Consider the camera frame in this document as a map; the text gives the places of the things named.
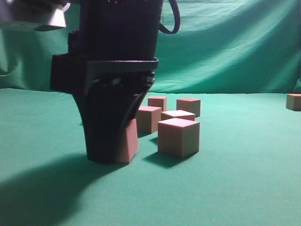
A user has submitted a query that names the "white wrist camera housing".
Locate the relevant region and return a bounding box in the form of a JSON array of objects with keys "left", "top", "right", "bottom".
[{"left": 0, "top": 0, "right": 71, "bottom": 32}]

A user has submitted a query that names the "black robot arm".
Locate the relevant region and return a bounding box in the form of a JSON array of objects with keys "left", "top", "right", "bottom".
[{"left": 50, "top": 0, "right": 163, "bottom": 164}]

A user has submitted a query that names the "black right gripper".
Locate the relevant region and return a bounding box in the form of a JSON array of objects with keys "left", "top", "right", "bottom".
[{"left": 50, "top": 31, "right": 159, "bottom": 164}]

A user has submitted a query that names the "pink cube column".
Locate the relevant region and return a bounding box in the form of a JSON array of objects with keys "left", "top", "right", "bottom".
[
  {"left": 158, "top": 118, "right": 200, "bottom": 158},
  {"left": 176, "top": 97, "right": 201, "bottom": 117},
  {"left": 161, "top": 110, "right": 195, "bottom": 121},
  {"left": 148, "top": 96, "right": 167, "bottom": 111},
  {"left": 115, "top": 119, "right": 138, "bottom": 163},
  {"left": 285, "top": 93, "right": 301, "bottom": 111},
  {"left": 136, "top": 105, "right": 162, "bottom": 134}
]

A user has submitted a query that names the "green cloth backdrop and cover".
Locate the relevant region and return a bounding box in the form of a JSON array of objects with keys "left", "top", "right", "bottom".
[{"left": 0, "top": 0, "right": 301, "bottom": 226}]

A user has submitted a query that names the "black cable loop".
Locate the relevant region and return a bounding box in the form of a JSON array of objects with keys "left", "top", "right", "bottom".
[{"left": 158, "top": 0, "right": 181, "bottom": 35}]

